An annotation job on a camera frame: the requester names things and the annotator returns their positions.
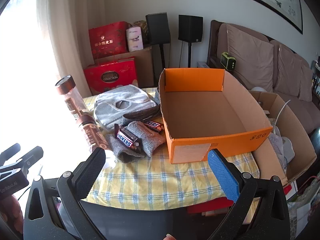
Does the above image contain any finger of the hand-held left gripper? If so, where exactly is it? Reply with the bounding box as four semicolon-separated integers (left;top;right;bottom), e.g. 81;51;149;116
10;146;44;174
0;143;21;162

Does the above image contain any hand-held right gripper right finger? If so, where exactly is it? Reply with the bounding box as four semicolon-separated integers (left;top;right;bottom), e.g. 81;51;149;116
207;149;292;240

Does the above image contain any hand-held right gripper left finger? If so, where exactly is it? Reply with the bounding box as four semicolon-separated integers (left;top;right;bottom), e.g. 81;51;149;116
24;147;110;240

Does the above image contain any grey sock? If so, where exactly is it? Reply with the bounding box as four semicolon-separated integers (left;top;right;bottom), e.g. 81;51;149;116
106;132;147;163
122;121;167;157

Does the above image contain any brown-lidded clear bottle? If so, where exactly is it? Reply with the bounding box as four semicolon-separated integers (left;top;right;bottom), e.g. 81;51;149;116
55;75;89;117
76;115;118;170

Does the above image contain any brown chocolate bar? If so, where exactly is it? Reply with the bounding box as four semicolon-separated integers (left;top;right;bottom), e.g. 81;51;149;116
114;123;142;154
142;120;165;133

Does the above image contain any orange cardboard box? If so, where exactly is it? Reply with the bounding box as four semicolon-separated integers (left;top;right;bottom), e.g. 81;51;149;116
158;67;273;165

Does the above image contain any white mesh bib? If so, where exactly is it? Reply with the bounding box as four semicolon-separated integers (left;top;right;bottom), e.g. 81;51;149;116
94;85;158;132

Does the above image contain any black printed cloth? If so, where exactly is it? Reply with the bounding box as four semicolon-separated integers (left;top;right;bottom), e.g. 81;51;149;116
123;107;160;128

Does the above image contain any red flat box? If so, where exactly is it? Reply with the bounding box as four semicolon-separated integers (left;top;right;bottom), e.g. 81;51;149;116
187;197;234;214

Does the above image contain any yellow checked blanket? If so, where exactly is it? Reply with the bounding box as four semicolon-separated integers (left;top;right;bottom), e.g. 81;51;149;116
81;87;260;210

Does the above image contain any open brown cardboard box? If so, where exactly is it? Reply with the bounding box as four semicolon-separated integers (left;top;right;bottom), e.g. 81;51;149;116
246;91;317;183

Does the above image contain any red chocolate collection box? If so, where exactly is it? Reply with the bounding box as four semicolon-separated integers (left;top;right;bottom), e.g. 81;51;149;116
83;57;139;96

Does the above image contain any brown sofa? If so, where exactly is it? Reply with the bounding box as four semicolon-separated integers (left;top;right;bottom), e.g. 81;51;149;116
207;19;320;135

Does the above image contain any green portable device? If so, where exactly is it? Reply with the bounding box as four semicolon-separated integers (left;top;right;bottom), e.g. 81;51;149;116
221;52;237;70

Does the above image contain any plain brown cardboard box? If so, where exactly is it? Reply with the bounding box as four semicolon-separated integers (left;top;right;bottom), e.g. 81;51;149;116
114;45;154;88

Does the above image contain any large beige cushion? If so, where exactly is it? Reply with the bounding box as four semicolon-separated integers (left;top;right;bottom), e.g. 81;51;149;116
226;24;275;92

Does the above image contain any small beige cushion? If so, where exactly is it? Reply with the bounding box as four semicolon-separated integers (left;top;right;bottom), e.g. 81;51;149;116
299;65;314;103

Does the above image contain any cream curtain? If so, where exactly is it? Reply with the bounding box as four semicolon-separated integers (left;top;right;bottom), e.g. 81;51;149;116
46;0;105;98

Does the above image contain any red gift box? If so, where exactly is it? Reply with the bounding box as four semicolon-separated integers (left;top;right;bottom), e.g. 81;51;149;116
88;21;130;60

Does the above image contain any white tissue roll pack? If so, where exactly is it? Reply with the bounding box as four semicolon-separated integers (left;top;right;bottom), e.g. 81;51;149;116
126;26;144;52

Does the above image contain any black speaker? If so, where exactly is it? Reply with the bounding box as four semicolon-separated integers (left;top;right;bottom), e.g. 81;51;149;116
178;15;203;42
145;12;171;46

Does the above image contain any patterned gift bag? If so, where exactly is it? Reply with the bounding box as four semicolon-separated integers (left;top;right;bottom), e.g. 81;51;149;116
132;20;150;44

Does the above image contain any white cable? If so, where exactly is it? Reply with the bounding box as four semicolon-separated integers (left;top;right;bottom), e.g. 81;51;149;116
271;99;292;135

